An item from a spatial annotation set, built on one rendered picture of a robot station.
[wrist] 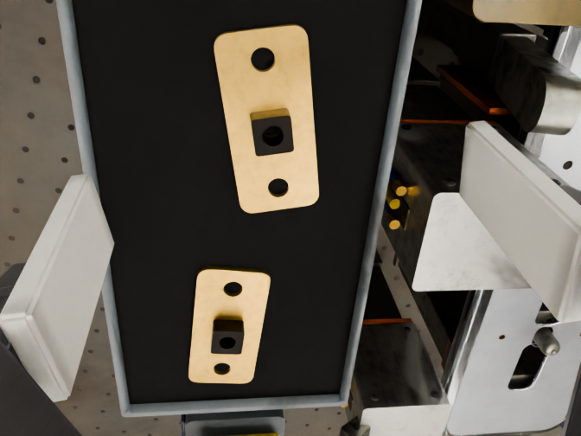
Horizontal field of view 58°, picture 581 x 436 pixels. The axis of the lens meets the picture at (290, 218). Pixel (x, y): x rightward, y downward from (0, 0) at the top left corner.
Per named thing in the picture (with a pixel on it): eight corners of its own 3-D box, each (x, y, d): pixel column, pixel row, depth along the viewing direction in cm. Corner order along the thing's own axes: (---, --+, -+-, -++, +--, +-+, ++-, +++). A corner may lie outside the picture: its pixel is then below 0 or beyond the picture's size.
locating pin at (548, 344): (540, 332, 59) (560, 360, 55) (524, 332, 58) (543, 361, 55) (546, 318, 58) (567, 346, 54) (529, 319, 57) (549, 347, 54)
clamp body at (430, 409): (359, 248, 86) (437, 448, 55) (287, 249, 84) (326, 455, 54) (366, 209, 82) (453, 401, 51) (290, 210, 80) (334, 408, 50)
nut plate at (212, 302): (252, 380, 32) (252, 395, 31) (188, 378, 31) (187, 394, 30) (271, 269, 27) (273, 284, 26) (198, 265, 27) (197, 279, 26)
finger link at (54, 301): (70, 402, 13) (40, 407, 13) (115, 244, 19) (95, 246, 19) (27, 315, 12) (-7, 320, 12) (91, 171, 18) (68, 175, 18)
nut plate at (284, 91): (318, 201, 26) (322, 214, 25) (241, 211, 25) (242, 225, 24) (305, 22, 21) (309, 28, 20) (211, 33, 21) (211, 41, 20)
